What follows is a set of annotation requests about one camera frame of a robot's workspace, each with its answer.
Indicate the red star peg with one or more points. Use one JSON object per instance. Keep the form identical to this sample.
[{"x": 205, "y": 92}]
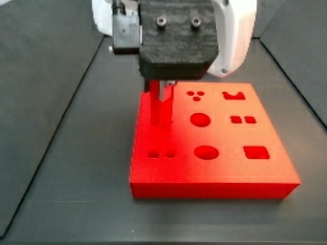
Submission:
[{"x": 161, "y": 108}]

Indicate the black textured gripper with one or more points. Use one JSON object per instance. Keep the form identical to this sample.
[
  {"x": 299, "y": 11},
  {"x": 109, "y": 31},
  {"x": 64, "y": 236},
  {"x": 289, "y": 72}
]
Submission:
[{"x": 179, "y": 41}]

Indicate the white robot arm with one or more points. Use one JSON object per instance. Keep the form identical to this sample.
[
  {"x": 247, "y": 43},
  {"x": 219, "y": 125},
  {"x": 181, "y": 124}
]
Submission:
[{"x": 235, "y": 18}]

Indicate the red shape sorter block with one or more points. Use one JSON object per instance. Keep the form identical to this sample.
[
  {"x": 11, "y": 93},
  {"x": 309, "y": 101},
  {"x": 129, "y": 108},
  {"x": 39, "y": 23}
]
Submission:
[{"x": 218, "y": 152}]

